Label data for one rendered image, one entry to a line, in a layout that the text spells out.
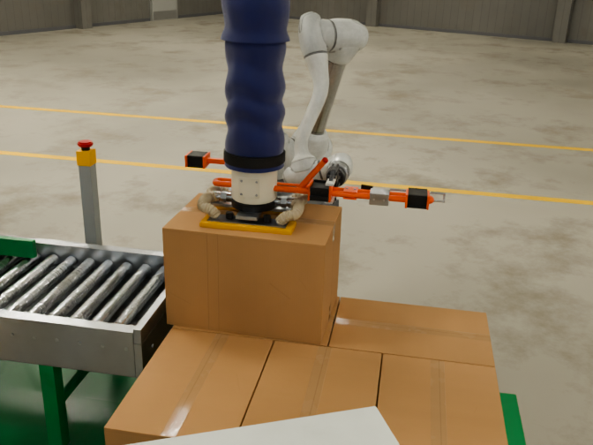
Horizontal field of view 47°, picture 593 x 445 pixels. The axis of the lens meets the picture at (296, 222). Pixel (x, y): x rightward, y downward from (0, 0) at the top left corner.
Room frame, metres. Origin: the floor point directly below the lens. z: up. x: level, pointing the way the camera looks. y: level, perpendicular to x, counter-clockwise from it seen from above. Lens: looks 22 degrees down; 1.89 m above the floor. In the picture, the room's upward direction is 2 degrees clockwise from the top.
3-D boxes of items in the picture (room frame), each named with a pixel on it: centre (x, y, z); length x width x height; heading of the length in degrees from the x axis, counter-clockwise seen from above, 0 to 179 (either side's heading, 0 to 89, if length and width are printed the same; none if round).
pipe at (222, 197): (2.41, 0.16, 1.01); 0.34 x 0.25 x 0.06; 81
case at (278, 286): (2.41, 0.15, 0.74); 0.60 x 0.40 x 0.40; 79
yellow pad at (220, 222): (2.31, 0.18, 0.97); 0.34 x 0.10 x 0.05; 81
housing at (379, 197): (2.33, -0.30, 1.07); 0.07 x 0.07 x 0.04; 81
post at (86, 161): (3.05, 0.99, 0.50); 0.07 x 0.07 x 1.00; 81
